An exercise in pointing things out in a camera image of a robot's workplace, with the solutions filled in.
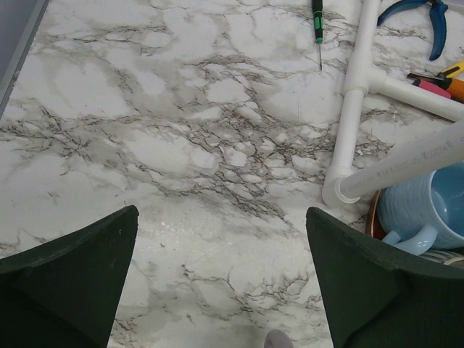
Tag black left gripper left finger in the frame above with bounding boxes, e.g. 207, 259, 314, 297
1, 205, 138, 347

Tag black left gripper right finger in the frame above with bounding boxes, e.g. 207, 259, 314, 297
306, 207, 463, 347

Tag dark red round tray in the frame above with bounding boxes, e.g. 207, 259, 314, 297
365, 190, 386, 240

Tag lilac mug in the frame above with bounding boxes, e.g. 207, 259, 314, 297
263, 329, 294, 348

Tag white PVC pipe frame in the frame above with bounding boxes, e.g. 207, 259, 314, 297
322, 1, 463, 207

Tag green handled screwdriver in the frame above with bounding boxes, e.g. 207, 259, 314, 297
311, 0, 323, 71

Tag yellow utility knife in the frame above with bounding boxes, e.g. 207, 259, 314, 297
405, 60, 464, 81

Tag ribbed grey cup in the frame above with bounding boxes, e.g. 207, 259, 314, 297
421, 250, 464, 269

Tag light blue mug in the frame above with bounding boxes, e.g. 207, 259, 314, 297
377, 162, 463, 256

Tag orange handled screwdriver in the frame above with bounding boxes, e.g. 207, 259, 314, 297
444, 78, 464, 102

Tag blue handled pliers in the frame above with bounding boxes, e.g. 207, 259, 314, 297
377, 0, 448, 61

